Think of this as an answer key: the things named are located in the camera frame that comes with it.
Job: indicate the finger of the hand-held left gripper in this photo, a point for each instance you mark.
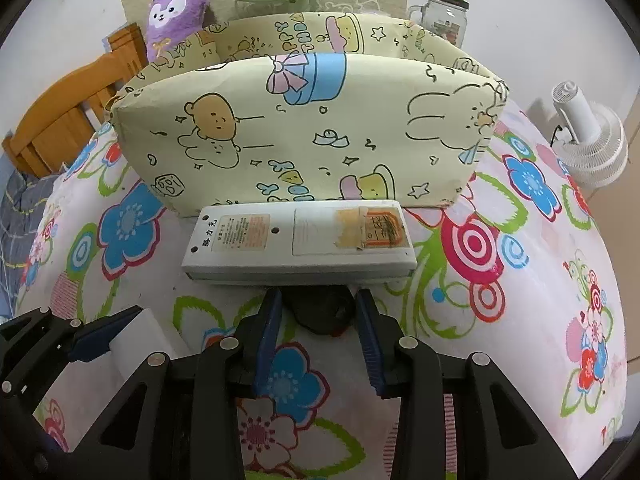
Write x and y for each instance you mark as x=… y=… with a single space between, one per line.
x=100 y=335
x=30 y=445

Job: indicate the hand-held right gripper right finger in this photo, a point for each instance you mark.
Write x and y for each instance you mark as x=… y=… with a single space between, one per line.
x=370 y=345

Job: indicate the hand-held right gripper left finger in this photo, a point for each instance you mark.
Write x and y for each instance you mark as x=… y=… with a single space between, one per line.
x=265 y=340

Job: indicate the small white box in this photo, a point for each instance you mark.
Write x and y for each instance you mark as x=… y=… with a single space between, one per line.
x=135 y=345

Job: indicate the small black device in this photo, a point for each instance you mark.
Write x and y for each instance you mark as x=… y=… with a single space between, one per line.
x=317 y=312

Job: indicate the yellow printed storage box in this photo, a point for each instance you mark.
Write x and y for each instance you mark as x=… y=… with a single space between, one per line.
x=300 y=135

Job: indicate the floral tablecloth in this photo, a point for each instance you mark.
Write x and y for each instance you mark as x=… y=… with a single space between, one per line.
x=500 y=310

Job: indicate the grey plaid pillow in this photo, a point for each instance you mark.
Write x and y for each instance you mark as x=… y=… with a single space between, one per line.
x=20 y=195

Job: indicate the wooden chair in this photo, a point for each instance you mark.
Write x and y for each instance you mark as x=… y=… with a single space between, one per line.
x=60 y=120

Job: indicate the white clip fan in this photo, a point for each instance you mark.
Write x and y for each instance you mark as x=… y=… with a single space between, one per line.
x=600 y=145

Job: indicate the purple plush toy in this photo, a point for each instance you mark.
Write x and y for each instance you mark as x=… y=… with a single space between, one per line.
x=175 y=10

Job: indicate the glass mug with green lid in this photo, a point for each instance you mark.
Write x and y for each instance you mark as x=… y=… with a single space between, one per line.
x=447 y=15

